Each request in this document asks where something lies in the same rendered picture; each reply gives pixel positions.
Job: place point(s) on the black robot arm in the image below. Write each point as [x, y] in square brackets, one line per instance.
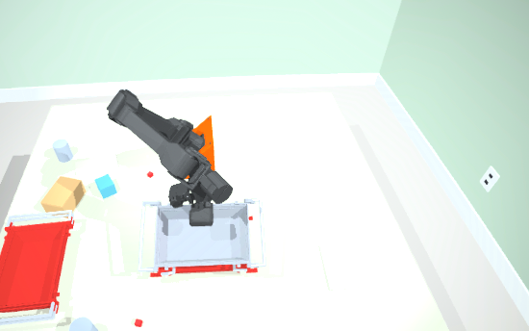
[177, 146]

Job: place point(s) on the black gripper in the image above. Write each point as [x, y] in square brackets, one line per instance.
[201, 212]

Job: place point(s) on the small light blue block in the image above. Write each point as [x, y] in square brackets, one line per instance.
[105, 186]

